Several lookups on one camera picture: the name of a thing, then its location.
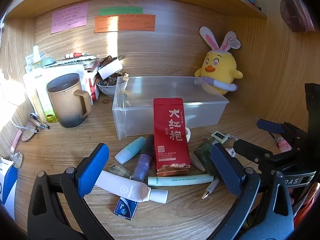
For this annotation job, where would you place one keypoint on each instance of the small clear glass bottle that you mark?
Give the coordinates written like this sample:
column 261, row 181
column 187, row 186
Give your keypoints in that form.
column 120, row 171

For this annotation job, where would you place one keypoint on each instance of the purple cosmetic bottle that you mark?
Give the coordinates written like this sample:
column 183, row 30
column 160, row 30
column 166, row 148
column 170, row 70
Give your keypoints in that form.
column 144, row 160

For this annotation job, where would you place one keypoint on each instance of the white cream tube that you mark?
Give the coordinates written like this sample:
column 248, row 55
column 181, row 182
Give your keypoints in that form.
column 125, row 187

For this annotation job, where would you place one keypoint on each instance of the white bowl of beads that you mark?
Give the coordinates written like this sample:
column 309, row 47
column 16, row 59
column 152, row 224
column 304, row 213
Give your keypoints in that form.
column 106, row 88

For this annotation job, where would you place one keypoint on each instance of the white lotion bottle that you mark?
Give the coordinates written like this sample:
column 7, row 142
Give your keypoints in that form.
column 31, row 85

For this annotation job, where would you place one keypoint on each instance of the dark green glass bottle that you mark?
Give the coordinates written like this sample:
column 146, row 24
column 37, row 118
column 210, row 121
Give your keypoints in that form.
column 203, row 157

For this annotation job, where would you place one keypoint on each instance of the light blue small bottle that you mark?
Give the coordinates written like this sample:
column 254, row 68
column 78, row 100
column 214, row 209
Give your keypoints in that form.
column 130, row 151

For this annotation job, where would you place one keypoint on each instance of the yellow chick plush toy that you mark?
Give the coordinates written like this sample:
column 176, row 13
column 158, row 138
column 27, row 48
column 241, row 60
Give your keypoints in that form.
column 220, row 66

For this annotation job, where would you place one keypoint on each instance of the brown lidded ceramic mug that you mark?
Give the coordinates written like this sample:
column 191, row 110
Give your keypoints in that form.
column 66, row 102

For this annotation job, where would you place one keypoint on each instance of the pink sticky note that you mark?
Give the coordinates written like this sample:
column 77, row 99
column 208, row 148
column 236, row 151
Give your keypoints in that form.
column 68, row 18

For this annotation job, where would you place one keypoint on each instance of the stack of books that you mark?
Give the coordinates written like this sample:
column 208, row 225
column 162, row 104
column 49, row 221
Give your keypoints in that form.
column 72, row 63

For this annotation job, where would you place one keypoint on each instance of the black pen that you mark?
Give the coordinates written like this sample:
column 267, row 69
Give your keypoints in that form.
column 37, row 120

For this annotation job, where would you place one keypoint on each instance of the eyeglasses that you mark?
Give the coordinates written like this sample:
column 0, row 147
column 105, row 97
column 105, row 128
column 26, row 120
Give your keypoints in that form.
column 26, row 135

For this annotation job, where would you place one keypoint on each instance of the small blue box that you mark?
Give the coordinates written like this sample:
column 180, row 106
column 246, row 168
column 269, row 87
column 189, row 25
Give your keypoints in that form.
column 126, row 208

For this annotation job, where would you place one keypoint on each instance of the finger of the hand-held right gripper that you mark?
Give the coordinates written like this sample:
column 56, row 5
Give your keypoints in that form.
column 271, row 126
column 252, row 151

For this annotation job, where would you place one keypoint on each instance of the yellow-green spray bottle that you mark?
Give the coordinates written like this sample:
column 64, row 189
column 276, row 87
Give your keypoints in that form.
column 41, row 80

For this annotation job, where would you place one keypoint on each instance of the pale green tube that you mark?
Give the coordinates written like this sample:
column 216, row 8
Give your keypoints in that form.
column 180, row 180

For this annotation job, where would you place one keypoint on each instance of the white pen with gold tip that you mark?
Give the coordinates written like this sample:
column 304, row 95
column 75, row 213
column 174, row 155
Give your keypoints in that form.
column 211, row 188

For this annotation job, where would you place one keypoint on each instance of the white and red marker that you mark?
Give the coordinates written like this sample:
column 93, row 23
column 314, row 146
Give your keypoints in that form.
column 75, row 54

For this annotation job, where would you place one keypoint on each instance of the white tape roll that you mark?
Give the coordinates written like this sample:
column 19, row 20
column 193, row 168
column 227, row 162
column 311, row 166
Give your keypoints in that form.
column 188, row 134

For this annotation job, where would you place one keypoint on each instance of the light blue tape roll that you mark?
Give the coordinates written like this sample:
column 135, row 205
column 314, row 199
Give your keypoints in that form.
column 48, row 60

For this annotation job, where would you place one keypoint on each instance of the pink pen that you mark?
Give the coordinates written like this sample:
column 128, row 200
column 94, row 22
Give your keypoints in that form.
column 15, row 140

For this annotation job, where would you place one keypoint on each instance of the white rectangular box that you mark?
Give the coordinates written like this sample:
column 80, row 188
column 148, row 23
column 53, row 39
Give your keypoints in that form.
column 110, row 69

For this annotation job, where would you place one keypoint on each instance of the orange sticky note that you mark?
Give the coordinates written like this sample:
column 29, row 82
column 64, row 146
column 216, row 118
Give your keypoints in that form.
column 125, row 23

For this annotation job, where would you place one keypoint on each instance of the white paper box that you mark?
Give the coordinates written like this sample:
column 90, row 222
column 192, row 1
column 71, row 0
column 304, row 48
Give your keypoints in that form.
column 31, row 63

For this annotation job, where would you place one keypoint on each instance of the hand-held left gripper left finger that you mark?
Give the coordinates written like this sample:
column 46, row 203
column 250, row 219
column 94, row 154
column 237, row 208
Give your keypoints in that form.
column 93, row 170

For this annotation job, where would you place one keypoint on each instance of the orange clothing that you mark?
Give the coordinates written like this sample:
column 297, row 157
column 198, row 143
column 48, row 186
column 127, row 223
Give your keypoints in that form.
column 306, row 205

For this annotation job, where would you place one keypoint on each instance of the blue and white box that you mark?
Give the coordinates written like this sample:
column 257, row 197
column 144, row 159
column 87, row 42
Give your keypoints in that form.
column 7, row 185

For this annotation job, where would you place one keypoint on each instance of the small pink item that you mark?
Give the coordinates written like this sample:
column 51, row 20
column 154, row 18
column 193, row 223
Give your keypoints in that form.
column 284, row 145

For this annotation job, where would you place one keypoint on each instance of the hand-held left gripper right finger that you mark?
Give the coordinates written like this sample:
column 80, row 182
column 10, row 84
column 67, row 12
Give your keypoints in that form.
column 226, row 171

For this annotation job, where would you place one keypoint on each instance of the green sticky note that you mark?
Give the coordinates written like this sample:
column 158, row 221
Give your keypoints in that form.
column 120, row 10

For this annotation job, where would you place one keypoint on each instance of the red tea packet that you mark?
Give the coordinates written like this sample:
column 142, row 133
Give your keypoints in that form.
column 171, row 135

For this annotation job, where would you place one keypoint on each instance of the clear plastic storage bin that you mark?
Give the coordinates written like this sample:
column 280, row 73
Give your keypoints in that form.
column 140, row 115

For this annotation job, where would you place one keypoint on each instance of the beige wooden piece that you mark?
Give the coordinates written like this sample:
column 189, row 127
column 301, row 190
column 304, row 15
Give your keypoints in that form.
column 197, row 163

